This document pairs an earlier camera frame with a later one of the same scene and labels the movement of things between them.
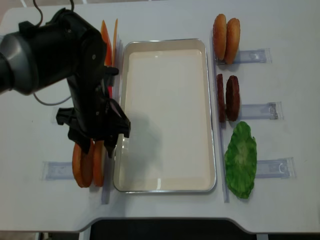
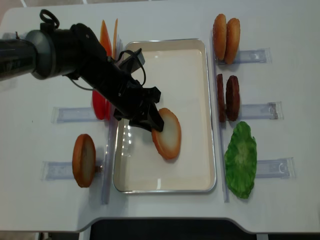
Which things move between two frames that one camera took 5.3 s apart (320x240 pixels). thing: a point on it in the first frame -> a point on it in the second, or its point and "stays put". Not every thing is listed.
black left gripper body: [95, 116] -> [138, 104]
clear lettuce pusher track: [283, 168] stays put
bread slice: [99, 163] -> [168, 142]
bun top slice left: [219, 35] stays put
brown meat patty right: [232, 98] stays put
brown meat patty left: [220, 96] stays put
